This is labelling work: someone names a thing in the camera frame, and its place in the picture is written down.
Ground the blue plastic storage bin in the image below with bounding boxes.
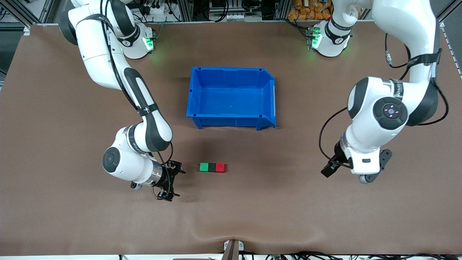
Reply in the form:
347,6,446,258
186,66,277,131

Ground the orange packet pile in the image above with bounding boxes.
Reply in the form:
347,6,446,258
288,0,361,21

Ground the white power strip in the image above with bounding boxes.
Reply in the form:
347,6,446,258
141,3,171,17

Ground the white socket strip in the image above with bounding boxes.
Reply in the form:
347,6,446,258
212,12,262,22

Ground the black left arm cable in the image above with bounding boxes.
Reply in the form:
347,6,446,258
318,32,449,163

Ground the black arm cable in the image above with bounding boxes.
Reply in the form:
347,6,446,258
100,0,175,201
318,32,449,163

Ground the metal table clamp bracket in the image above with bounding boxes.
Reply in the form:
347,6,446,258
223,239,245,260

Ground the black floor cable bundle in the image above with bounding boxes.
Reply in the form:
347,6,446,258
265,251,462,260

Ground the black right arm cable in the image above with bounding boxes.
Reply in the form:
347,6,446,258
100,0,175,201

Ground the white perforated table rail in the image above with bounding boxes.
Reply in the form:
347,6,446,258
442,27,462,78

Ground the aluminium extrusion post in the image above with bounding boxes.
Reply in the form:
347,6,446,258
177,0,194,22
274,0,291,21

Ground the aluminium corner frame rail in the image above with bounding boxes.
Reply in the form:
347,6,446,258
436,5,456,29

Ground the aluminium frame strut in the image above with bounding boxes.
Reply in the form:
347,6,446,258
0,0,59,25

